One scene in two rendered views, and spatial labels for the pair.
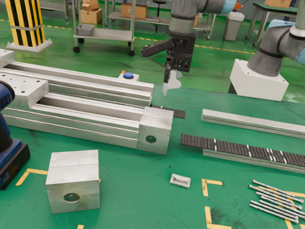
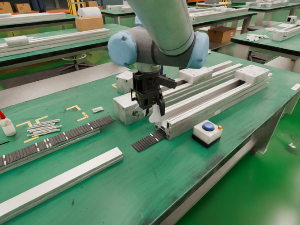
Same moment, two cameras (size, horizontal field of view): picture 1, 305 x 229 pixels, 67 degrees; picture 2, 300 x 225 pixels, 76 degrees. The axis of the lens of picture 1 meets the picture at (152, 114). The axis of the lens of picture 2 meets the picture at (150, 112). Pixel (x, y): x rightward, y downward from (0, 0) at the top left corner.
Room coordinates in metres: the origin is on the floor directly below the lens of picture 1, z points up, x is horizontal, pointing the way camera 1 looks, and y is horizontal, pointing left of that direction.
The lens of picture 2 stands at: (1.18, -0.44, 1.30)
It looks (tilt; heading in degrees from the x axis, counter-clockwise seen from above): 34 degrees down; 138
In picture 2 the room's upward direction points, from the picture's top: straight up
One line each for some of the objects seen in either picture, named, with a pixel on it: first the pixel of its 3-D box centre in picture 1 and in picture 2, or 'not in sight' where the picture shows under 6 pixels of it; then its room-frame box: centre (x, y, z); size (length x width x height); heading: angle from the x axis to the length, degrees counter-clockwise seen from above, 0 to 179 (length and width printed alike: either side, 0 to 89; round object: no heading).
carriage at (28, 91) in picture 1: (15, 93); (195, 76); (0.60, 0.43, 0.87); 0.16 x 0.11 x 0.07; 85
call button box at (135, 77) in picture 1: (127, 83); (205, 132); (0.89, 0.12, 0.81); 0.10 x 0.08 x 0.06; 175
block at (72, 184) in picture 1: (76, 176); (129, 83); (0.35, 0.15, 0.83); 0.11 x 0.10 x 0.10; 16
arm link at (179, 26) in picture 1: (181, 25); (149, 63); (0.75, -0.05, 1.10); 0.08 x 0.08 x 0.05
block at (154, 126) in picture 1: (155, 127); (129, 110); (0.57, -0.02, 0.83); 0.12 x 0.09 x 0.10; 175
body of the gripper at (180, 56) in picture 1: (179, 51); (147, 87); (0.75, -0.06, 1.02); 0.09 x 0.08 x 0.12; 85
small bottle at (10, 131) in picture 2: not in sight; (5, 122); (0.33, -0.45, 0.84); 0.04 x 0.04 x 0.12
